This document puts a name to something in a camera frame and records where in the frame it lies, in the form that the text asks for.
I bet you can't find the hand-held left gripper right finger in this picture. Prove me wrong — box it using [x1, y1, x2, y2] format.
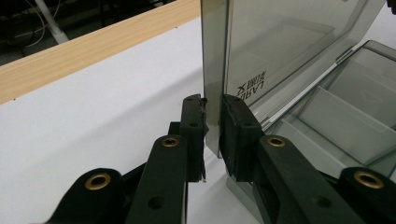
[219, 94, 365, 224]

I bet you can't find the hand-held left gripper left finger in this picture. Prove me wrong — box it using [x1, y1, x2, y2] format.
[124, 93, 209, 224]

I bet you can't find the grey transparent compartment box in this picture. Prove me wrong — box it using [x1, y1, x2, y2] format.
[200, 0, 396, 224]

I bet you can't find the white table mat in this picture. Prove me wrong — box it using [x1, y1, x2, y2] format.
[0, 17, 396, 224]

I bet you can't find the white desk leg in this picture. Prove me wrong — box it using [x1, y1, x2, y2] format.
[33, 0, 70, 45]

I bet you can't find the bundle of floor cables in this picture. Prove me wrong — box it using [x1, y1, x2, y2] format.
[12, 0, 62, 48]

